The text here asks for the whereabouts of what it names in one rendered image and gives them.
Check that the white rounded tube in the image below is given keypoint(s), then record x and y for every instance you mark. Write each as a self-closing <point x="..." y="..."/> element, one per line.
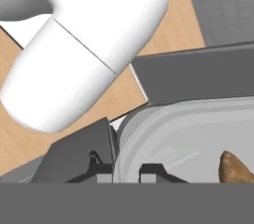
<point x="82" y="41"/>

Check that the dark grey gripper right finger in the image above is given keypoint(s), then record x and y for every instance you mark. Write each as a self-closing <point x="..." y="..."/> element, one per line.
<point x="151" y="169"/>

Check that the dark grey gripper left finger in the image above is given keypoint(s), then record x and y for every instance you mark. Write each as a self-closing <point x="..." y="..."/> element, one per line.
<point x="100" y="164"/>

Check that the dark grey block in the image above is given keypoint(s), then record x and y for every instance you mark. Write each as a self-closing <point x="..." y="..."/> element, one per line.
<point x="71" y="150"/>

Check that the brown sweet potato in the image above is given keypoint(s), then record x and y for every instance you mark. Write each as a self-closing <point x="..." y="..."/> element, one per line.
<point x="235" y="169"/>

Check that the dark grey counter panel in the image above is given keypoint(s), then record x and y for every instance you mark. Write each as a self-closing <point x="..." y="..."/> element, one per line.
<point x="195" y="74"/>

